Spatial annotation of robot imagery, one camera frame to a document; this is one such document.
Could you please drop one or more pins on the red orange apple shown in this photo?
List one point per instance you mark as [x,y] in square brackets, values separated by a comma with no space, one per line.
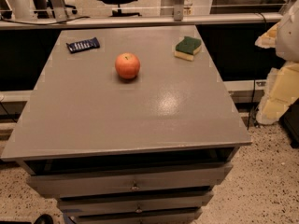
[127,65]

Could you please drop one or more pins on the green and yellow sponge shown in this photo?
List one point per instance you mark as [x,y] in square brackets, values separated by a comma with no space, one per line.
[187,48]

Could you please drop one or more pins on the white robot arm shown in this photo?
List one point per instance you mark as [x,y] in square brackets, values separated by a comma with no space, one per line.
[287,41]

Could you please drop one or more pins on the dark blue snack wrapper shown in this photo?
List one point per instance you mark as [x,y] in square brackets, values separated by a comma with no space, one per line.
[83,45]

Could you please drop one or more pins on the middle grey drawer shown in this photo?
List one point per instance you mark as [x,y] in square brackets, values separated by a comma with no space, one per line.
[136,204]

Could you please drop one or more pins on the yellow foam padding block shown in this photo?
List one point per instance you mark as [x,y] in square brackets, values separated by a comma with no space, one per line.
[280,92]

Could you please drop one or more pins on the grey metal post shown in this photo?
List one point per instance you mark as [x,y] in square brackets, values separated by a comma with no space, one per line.
[178,10]

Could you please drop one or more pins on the grey drawer cabinet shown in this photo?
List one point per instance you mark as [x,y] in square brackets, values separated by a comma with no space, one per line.
[83,117]

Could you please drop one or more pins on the bottom grey drawer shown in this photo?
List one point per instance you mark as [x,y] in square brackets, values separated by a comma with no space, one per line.
[181,215]

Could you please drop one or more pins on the grey metal rail beam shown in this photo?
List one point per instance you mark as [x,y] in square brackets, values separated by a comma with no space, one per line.
[90,23]

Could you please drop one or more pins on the grey drawer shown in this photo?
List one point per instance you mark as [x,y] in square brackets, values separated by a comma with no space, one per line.
[126,181]
[181,215]
[136,204]

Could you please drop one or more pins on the top grey drawer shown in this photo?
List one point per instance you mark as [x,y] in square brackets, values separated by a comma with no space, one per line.
[126,181]

